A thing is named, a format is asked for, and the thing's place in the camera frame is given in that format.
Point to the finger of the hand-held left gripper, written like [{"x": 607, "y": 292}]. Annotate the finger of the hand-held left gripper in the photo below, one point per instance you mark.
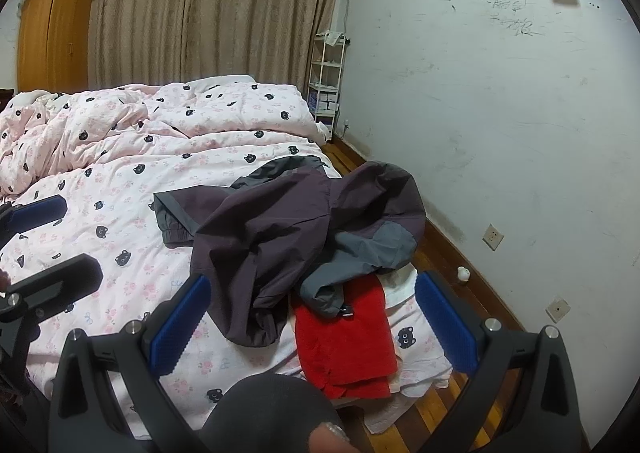
[
  {"x": 70, "y": 278},
  {"x": 40, "y": 211}
]

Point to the white garment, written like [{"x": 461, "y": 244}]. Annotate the white garment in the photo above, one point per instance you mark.
[{"x": 400, "y": 290}]

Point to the pink cat print bed sheet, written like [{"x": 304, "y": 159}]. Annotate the pink cat print bed sheet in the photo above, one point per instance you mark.
[{"x": 115, "y": 243}]

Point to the orange wooden wardrobe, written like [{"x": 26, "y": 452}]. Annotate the orange wooden wardrobe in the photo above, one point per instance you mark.
[{"x": 50, "y": 43}]

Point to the small white toy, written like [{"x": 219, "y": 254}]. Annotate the small white toy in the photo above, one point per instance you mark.
[{"x": 463, "y": 274}]

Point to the person's right hand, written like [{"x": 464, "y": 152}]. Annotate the person's right hand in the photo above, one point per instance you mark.
[{"x": 327, "y": 440}]

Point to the blue white small boxes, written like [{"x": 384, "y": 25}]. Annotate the blue white small boxes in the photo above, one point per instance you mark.
[{"x": 322, "y": 100}]

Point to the purple grey jacket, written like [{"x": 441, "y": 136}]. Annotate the purple grey jacket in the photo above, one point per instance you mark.
[{"x": 270, "y": 233}]

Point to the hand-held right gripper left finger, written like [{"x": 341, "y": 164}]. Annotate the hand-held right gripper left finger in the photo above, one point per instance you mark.
[{"x": 180, "y": 328}]

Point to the red garment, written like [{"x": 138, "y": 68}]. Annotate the red garment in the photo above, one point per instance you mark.
[{"x": 340, "y": 343}]

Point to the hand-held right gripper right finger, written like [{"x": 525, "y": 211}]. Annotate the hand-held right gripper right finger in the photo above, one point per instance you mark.
[{"x": 445, "y": 328}]

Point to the white wall socket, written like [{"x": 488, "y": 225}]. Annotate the white wall socket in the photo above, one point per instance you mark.
[
  {"x": 557, "y": 309},
  {"x": 492, "y": 236}
]

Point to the white shelf rack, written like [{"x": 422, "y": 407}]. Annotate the white shelf rack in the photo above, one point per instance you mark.
[{"x": 326, "y": 64}]

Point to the beige curtain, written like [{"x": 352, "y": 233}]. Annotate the beige curtain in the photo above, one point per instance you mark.
[{"x": 200, "y": 8}]

